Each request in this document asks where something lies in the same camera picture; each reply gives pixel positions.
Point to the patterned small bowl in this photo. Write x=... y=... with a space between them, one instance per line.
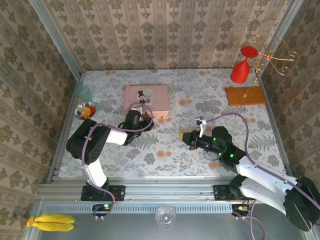
x=81 y=110

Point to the pale green plastic cup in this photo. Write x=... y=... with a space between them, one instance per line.
x=85 y=93

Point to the yellow red toy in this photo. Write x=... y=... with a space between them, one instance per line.
x=86 y=111

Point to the clear drinking glass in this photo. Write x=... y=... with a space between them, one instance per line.
x=165 y=217

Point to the floral table cloth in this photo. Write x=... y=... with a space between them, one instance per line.
x=170 y=155

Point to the aluminium frame post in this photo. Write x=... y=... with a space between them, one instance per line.
x=58 y=37
x=285 y=25

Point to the black controller board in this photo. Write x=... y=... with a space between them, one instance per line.
x=100 y=208
x=238 y=209

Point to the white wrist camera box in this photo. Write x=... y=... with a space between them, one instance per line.
x=201 y=123
x=136 y=110

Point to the small brass padlock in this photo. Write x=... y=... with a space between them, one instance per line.
x=148 y=115

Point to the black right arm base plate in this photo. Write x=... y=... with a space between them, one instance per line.
x=221 y=192

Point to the aluminium side rail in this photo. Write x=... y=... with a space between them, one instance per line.
x=71 y=107
x=273 y=120

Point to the pink tin box couple print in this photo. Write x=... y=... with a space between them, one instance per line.
x=150 y=96

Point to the yellow banana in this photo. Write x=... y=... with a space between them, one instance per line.
x=55 y=218
x=52 y=226

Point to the long aluminium frame rail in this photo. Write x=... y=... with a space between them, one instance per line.
x=170 y=192

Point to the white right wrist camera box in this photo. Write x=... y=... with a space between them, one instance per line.
x=201 y=123

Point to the red wine glass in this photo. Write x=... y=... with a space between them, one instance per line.
x=240 y=71

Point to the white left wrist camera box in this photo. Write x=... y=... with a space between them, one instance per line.
x=136 y=110

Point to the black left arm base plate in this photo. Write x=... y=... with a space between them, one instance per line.
x=117 y=192

